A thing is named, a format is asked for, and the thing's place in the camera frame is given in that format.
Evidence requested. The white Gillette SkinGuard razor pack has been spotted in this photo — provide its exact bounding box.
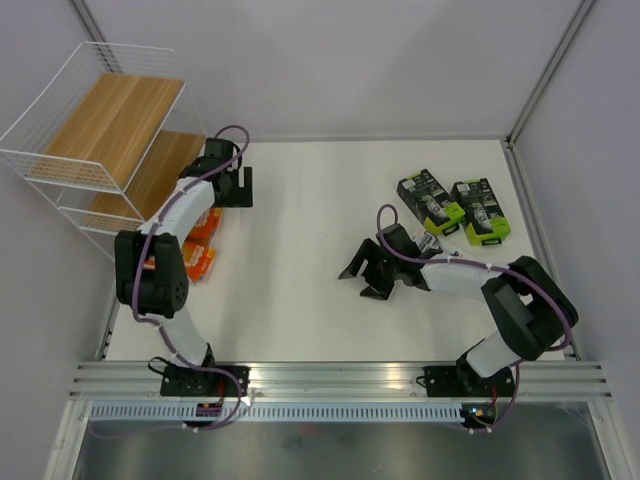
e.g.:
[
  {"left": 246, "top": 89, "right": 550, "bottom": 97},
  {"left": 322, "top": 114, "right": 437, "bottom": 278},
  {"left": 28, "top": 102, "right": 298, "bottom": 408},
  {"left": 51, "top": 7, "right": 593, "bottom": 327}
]
[{"left": 407, "top": 228, "right": 472, "bottom": 265}]

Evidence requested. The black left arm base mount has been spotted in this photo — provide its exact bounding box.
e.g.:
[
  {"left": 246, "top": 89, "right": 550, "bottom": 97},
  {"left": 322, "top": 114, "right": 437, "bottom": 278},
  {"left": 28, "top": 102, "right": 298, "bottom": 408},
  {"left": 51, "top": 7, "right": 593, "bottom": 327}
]
[{"left": 160, "top": 365, "right": 250, "bottom": 397}]

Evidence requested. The aluminium corner frame post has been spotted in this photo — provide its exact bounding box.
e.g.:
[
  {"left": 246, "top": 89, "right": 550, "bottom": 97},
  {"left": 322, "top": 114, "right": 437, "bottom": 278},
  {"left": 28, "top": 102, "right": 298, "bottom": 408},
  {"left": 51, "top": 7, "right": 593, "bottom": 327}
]
[{"left": 504, "top": 0, "right": 601, "bottom": 146}]

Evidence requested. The white slotted cable duct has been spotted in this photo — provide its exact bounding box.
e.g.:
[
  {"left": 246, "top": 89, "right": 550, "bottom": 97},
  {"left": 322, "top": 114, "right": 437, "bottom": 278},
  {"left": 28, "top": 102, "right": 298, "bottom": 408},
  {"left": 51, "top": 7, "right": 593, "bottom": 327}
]
[{"left": 91, "top": 402, "right": 462, "bottom": 423}]

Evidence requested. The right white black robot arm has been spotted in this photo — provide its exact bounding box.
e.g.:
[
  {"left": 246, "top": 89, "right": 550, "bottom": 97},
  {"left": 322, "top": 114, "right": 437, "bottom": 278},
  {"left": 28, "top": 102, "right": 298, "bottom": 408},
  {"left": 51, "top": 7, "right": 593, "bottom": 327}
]
[{"left": 339, "top": 224, "right": 579, "bottom": 395}]

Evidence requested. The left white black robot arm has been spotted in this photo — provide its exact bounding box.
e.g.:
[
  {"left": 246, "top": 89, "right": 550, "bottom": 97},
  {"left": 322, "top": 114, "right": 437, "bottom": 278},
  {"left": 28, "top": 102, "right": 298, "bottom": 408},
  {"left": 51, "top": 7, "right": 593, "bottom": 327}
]
[{"left": 114, "top": 136, "right": 253, "bottom": 396}]

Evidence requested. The aluminium table rail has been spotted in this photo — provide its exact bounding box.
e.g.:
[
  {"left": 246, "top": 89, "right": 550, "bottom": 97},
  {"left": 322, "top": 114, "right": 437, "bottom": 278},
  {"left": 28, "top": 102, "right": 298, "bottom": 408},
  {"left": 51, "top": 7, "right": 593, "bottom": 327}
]
[{"left": 68, "top": 360, "right": 612, "bottom": 402}]

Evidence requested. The white wire wooden shelf rack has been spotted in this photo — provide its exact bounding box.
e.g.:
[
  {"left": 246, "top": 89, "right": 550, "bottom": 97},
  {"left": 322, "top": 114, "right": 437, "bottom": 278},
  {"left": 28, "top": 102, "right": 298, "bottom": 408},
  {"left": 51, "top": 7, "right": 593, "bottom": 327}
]
[{"left": 1, "top": 41, "right": 208, "bottom": 257}]

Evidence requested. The black green razor box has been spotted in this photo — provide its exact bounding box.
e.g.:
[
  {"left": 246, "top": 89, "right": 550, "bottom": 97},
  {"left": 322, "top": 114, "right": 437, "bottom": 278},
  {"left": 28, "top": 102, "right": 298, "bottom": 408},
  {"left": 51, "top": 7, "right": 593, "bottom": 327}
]
[
  {"left": 451, "top": 178, "right": 511, "bottom": 246},
  {"left": 396, "top": 169, "right": 465, "bottom": 236}
]

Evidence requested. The orange Gillette Fusion5 razor box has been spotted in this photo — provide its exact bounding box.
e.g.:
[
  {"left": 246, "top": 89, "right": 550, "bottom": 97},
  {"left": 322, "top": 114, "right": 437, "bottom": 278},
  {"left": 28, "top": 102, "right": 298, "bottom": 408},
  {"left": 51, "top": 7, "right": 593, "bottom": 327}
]
[{"left": 187, "top": 208, "right": 223, "bottom": 242}]

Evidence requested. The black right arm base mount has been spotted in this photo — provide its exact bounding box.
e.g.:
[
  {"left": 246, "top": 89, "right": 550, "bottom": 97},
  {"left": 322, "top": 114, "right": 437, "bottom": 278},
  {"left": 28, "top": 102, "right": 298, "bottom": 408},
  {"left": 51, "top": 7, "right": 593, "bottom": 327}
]
[{"left": 416, "top": 364, "right": 515, "bottom": 399}]

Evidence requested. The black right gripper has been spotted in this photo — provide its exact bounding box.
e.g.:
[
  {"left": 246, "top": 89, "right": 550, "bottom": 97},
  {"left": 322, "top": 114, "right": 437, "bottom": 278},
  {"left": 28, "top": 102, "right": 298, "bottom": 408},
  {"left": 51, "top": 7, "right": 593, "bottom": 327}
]
[{"left": 339, "top": 238, "right": 401, "bottom": 301}]

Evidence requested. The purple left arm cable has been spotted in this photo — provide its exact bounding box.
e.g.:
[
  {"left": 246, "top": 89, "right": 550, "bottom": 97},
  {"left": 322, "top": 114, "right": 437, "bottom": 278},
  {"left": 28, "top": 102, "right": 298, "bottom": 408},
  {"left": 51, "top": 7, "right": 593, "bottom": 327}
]
[{"left": 89, "top": 124, "right": 252, "bottom": 441}]

